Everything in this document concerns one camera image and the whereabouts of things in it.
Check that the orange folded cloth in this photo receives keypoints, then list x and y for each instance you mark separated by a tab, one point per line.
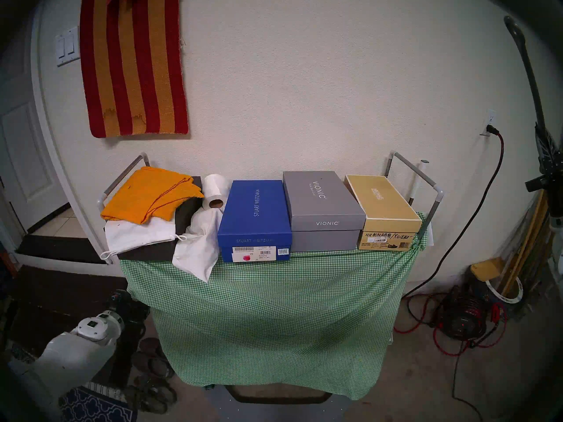
149	194

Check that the grey metal shoe rack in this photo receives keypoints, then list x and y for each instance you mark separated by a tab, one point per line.
415	170

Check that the black door step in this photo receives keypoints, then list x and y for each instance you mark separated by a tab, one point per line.
57	249

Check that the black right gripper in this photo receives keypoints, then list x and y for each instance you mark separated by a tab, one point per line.
555	203

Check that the dark brown trunk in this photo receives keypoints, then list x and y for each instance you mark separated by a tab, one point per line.
57	293

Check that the brown clog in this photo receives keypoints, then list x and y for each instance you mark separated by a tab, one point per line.
151	346
151	365

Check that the yellow wooden stick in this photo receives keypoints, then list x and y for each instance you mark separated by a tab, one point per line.
525	249

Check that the blue Stuart Weitzman shoe box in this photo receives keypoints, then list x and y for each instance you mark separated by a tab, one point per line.
255	214

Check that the dark bucket with white rim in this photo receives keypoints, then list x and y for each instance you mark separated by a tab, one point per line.
512	299

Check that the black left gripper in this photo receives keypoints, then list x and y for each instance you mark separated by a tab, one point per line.
129	311

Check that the white light switch plate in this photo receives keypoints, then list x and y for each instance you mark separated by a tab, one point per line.
67	47

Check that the white wall outlet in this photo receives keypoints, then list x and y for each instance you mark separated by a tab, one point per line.
490	117

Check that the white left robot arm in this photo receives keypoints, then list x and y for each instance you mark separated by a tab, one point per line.
70	359

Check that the white paper roll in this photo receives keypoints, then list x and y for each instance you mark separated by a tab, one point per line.
214	188

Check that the yellow cardboard box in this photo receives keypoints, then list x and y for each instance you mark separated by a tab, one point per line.
487	269

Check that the green white gingham cloth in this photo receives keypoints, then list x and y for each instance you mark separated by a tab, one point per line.
272	315

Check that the black garment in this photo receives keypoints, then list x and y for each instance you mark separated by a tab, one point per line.
187	212

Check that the gold Michael Kors shoe box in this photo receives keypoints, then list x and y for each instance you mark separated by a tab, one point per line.
382	203

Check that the long grey metal shoehorn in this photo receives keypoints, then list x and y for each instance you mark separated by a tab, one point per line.
528	65

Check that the grey robot base platform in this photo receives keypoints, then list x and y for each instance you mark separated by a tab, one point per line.
217	408

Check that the blue patterned rug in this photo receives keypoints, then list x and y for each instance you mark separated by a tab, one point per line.
96	405

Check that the large grey Vionic shoe box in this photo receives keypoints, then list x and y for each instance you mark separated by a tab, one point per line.
321	205

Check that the red yellow striped wall rug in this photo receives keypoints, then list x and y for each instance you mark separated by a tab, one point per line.
132	74

